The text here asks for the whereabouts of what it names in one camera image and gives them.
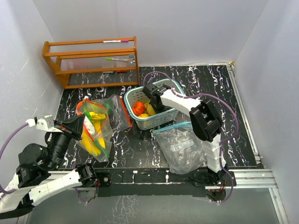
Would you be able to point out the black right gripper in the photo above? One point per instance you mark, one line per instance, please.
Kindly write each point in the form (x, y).
(166, 108)

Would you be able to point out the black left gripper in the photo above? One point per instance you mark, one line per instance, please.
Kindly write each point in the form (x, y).
(73, 125)

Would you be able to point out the yellow bananas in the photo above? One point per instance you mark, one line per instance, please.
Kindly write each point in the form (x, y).
(92, 127)

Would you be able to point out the clear zip bag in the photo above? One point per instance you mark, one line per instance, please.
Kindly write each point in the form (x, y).
(87, 105)
(119, 119)
(182, 149)

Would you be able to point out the green cucumber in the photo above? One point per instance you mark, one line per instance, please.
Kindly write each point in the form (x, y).
(101, 148)

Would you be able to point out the clear zip top bag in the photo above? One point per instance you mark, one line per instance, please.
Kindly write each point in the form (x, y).
(119, 119)

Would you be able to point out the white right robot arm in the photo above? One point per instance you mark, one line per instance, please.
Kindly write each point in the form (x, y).
(205, 119)

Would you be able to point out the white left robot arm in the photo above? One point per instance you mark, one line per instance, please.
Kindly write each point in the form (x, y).
(27, 189)

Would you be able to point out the yellow pear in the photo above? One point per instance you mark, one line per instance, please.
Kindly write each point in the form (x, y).
(149, 109)

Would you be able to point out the orange carrot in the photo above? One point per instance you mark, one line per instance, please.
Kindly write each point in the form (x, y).
(138, 108)

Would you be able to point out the teal plastic basket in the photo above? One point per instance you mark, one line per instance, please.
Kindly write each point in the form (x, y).
(136, 94)

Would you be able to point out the wooden rack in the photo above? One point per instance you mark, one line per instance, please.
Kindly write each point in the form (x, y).
(70, 58)

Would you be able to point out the green white marker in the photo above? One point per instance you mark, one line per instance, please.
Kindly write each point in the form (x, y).
(116, 59)

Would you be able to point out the pink white marker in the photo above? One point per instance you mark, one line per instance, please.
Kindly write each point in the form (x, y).
(116, 41)

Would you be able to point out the black metal base rail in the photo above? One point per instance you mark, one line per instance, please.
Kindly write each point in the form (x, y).
(160, 182)

